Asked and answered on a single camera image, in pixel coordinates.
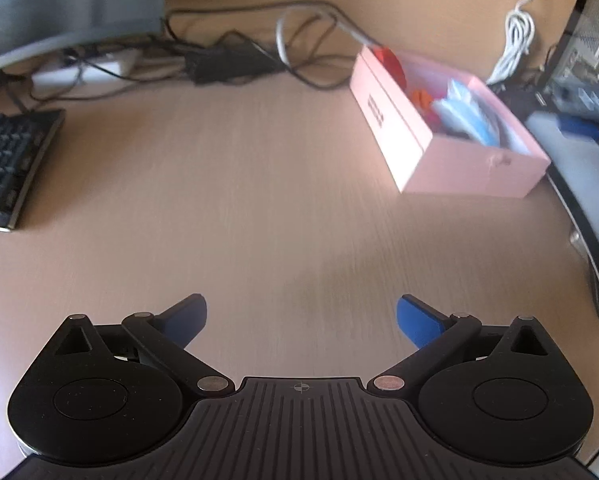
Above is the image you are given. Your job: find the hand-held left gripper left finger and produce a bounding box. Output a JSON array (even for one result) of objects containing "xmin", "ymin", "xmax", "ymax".
[{"xmin": 52, "ymin": 293, "xmax": 234, "ymax": 398}]

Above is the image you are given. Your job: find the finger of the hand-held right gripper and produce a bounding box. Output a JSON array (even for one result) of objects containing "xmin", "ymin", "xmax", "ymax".
[{"xmin": 527, "ymin": 111, "xmax": 599, "ymax": 141}]

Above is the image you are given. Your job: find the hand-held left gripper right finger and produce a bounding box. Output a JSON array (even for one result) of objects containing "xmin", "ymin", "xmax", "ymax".
[{"xmin": 372, "ymin": 294, "xmax": 551, "ymax": 398}]

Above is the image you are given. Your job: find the blue white packet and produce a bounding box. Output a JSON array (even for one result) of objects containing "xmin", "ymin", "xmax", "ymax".
[{"xmin": 447, "ymin": 79, "xmax": 505, "ymax": 147}]

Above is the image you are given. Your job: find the pink box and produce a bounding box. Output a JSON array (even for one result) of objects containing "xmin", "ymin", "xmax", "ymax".
[{"xmin": 350, "ymin": 45, "xmax": 551, "ymax": 198}]

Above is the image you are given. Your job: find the red plastic toy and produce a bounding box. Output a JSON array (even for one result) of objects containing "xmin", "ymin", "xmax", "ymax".
[{"xmin": 373, "ymin": 47, "xmax": 406, "ymax": 82}]

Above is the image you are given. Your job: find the wooden desktop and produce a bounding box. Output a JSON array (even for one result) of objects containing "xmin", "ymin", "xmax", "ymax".
[{"xmin": 0, "ymin": 57, "xmax": 599, "ymax": 480}]

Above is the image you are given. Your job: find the black computer case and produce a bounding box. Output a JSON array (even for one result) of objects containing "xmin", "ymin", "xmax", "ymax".
[{"xmin": 528, "ymin": 0, "xmax": 599, "ymax": 331}]

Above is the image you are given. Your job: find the black keyboard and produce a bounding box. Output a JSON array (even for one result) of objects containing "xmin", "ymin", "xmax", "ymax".
[{"xmin": 0, "ymin": 110, "xmax": 66, "ymax": 233}]

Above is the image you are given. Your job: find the black power adapter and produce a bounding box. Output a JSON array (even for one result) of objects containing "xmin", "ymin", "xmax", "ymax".
[{"xmin": 186, "ymin": 46, "xmax": 281, "ymax": 86}]

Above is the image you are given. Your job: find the white power strip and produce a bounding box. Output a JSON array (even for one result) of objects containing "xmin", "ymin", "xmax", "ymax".
[{"xmin": 32, "ymin": 55, "xmax": 137, "ymax": 87}]

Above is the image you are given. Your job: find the computer monitor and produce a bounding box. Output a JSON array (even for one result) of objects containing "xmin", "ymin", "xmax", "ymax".
[{"xmin": 0, "ymin": 0, "xmax": 166, "ymax": 78}]

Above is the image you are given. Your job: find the white coiled cable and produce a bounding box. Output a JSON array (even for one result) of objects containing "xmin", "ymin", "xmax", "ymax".
[{"xmin": 486, "ymin": 0, "xmax": 538, "ymax": 86}]

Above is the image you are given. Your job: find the black cable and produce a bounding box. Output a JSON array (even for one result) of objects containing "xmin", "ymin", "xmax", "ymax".
[{"xmin": 0, "ymin": 1, "xmax": 365, "ymax": 111}]

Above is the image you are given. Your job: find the grey cable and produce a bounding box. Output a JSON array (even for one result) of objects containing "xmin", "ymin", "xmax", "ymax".
[{"xmin": 276, "ymin": 7, "xmax": 380, "ymax": 68}]

